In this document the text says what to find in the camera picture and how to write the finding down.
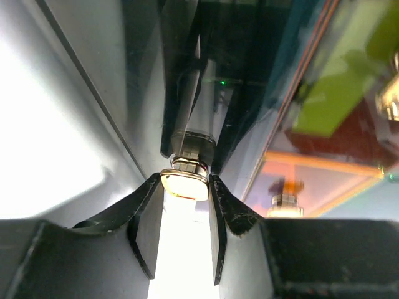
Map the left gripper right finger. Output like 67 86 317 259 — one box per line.
209 175 398 298

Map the transparent bottom drawer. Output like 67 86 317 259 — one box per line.
37 1 323 200

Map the lime long lego centre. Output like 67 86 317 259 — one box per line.
291 1 398 137

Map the teal drawer cabinet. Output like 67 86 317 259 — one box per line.
242 1 398 217

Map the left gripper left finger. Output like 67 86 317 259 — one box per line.
1 173 163 298

